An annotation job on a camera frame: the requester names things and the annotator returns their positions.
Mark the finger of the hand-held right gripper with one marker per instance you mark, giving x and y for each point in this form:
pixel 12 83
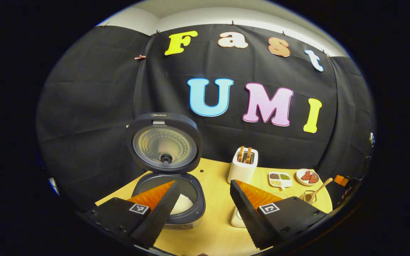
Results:
pixel 341 180

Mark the clear plastic rice box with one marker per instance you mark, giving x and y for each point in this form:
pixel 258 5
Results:
pixel 241 212

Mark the wooden spoon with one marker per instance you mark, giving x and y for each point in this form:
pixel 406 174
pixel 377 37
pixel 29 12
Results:
pixel 320 188

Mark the pile of white rice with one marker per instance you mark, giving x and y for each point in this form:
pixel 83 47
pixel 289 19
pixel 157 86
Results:
pixel 185 204

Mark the toasted bread slice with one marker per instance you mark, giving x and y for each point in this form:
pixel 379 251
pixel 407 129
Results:
pixel 248 155
pixel 241 154

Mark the heap of green beans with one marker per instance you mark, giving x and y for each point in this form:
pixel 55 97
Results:
pixel 284 176

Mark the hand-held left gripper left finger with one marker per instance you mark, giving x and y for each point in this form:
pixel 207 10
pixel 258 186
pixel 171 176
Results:
pixel 158 220

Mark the dark grey rice cooker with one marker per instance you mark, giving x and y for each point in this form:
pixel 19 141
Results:
pixel 166 121

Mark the heap of pale soybeans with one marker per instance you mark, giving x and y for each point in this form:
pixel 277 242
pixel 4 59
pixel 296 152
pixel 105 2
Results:
pixel 276 182

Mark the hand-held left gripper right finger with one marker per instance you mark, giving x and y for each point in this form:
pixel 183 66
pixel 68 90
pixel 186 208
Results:
pixel 246 220

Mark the red meat slice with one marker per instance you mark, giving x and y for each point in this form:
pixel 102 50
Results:
pixel 313 178
pixel 305 175

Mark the black backdrop cloth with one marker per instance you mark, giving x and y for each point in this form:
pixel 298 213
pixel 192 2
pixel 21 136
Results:
pixel 101 106

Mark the white toaster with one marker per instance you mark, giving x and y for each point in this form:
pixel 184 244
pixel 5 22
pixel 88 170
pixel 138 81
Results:
pixel 242 172

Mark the copper cloth clip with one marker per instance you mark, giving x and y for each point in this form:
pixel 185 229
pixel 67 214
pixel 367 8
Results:
pixel 140 57

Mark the round white plate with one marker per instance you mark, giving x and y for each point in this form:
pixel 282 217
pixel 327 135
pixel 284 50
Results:
pixel 298 177

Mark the white divided dish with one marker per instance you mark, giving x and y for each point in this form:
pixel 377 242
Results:
pixel 288 182

